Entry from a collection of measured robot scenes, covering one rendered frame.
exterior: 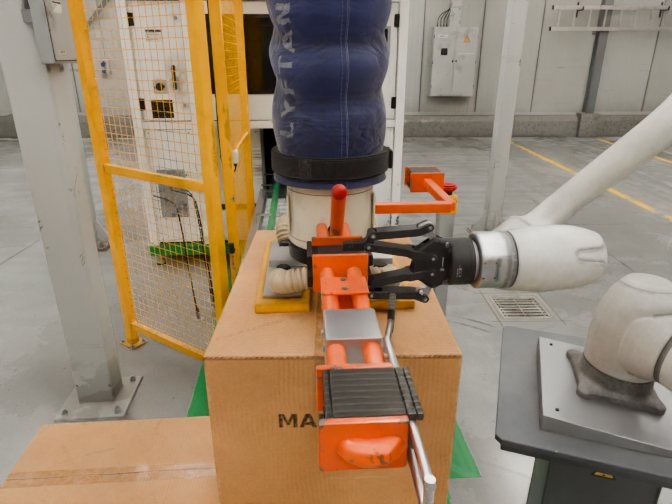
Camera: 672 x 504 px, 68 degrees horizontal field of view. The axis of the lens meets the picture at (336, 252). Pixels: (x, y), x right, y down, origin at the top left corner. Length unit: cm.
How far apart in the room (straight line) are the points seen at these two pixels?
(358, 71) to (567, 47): 1023
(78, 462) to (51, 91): 128
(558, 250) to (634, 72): 1090
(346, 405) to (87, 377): 217
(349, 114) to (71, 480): 109
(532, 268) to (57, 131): 178
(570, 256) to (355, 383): 45
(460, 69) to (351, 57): 926
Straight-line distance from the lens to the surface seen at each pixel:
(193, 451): 144
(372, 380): 47
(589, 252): 84
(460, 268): 77
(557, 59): 1097
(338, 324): 57
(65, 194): 220
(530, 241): 80
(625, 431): 124
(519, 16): 441
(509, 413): 124
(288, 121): 90
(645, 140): 99
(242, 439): 89
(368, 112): 89
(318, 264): 73
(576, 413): 123
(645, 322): 121
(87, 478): 146
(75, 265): 230
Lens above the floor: 150
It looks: 22 degrees down
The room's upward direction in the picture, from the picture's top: straight up
